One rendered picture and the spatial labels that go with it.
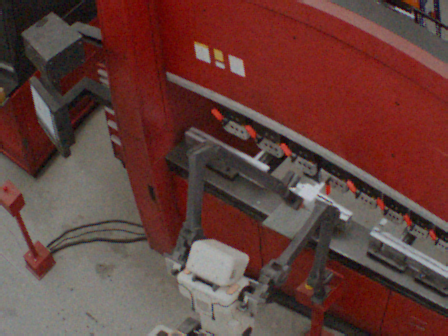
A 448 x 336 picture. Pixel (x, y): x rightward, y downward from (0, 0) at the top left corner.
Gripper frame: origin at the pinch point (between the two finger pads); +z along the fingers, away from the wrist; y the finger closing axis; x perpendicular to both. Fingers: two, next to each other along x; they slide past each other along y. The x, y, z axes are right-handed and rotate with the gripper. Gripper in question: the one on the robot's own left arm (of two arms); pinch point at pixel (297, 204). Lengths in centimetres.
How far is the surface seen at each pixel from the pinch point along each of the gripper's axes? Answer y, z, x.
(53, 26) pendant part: 129, -99, -11
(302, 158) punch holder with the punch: 1.1, -18.1, -17.3
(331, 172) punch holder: -16.9, -19.7, -18.2
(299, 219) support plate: -6.1, -1.5, 5.8
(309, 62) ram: -9, -76, -47
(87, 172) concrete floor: 193, 92, 44
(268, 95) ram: 17, -45, -31
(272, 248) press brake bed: 15.0, 34.7, 22.5
